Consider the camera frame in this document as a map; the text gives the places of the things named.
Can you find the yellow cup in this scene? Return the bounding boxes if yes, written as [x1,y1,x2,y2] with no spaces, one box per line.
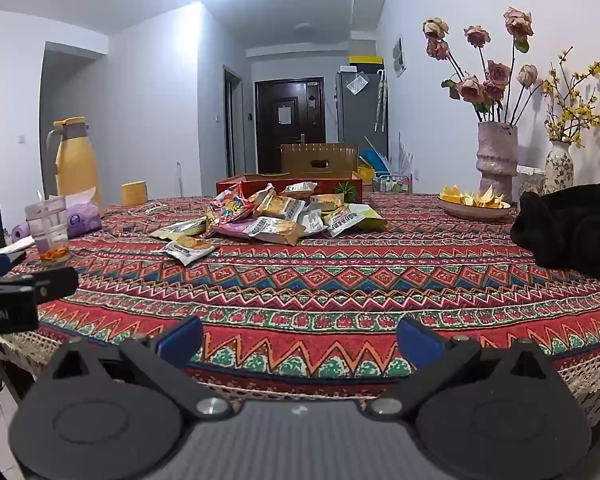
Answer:
[121,181,147,206]

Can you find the cream lace tablecloth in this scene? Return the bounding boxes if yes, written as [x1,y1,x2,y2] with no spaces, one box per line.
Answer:
[0,332,600,428]

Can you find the red patterned tablecloth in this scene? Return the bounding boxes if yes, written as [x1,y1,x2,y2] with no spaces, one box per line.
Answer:
[0,192,600,411]

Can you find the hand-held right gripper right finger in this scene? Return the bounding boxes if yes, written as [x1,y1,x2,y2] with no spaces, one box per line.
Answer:
[365,316,553,421]

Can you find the pink snack packet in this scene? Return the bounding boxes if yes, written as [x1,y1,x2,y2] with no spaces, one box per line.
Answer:
[212,220,261,241]

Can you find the red cardboard box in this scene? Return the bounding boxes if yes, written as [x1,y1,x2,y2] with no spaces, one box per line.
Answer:
[216,172,363,206]

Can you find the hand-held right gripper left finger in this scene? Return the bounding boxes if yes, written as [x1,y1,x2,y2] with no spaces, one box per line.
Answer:
[50,316,233,418]

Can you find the black garment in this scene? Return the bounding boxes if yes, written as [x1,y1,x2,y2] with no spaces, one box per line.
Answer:
[510,180,600,283]

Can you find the metal utility cart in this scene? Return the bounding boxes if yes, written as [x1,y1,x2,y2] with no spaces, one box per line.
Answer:
[372,170,413,193]

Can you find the pink ribbed vase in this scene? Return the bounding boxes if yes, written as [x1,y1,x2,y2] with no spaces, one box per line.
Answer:
[476,121,519,196]

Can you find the wall panel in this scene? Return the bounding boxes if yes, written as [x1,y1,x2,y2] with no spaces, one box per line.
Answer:
[392,35,407,78]

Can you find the yellow thermos jug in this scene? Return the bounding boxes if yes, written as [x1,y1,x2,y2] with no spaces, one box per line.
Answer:
[47,117,103,211]

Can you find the blue folding stand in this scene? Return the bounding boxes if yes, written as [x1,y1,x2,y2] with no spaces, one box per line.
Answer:
[362,135,388,171]

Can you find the interior door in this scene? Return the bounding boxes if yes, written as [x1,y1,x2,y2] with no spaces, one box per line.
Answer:
[223,65,244,177]

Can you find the pile of small snack packets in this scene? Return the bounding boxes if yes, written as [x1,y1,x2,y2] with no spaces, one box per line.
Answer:
[162,180,351,266]

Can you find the bowl of chips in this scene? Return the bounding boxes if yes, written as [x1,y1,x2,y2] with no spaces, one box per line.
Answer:
[437,194,513,221]

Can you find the light green snack packet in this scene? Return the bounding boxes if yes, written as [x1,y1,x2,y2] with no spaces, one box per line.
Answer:
[325,205,388,238]

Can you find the yellow and black box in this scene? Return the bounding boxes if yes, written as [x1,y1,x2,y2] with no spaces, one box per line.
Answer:
[349,55,382,73]

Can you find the grey refrigerator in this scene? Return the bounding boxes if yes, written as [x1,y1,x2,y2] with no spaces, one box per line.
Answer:
[336,71,388,161]

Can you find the pale yellow snack packet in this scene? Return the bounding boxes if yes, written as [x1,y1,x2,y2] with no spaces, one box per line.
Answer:
[150,219,208,241]

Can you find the pink wall decoration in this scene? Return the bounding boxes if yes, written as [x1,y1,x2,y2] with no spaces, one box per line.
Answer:
[397,132,415,176]

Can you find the white floral vase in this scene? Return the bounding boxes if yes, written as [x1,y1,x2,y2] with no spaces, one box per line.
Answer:
[545,140,574,196]

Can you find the yellow flower branches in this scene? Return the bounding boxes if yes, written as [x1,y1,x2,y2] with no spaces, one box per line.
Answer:
[542,50,600,148]

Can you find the white hanging umbrellas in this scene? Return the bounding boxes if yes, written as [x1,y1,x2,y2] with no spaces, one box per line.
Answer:
[375,72,388,133]

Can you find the white cable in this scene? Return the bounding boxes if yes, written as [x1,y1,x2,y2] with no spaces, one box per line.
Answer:
[105,200,181,218]

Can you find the dark entrance door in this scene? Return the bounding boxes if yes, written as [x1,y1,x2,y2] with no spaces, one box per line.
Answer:
[255,78,326,173]

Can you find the red colourful chips bag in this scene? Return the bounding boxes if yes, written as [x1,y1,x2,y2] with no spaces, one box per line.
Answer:
[206,183,256,233]

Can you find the purple tissue pack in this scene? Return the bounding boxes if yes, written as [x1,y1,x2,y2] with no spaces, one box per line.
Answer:
[62,194,103,236]

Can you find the dried pink rose bouquet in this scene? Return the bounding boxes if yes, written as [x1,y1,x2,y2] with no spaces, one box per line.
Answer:
[422,7,538,123]

